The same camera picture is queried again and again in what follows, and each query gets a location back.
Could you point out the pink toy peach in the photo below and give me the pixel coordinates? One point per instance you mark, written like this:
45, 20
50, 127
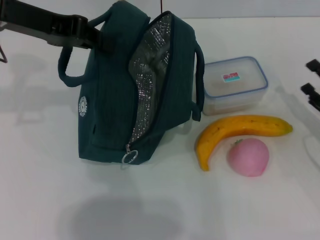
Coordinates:
247, 157

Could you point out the yellow toy banana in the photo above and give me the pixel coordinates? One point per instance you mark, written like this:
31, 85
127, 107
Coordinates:
225, 130

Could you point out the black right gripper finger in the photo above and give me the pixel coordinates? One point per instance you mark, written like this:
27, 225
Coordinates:
311, 93
313, 66

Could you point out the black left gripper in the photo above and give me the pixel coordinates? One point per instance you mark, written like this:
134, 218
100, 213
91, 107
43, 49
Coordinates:
60, 27

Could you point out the dark teal insulated lunch bag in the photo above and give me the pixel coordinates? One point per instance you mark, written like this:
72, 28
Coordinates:
112, 100

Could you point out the clear plastic box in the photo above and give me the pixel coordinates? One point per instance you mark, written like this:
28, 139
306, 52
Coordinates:
232, 90

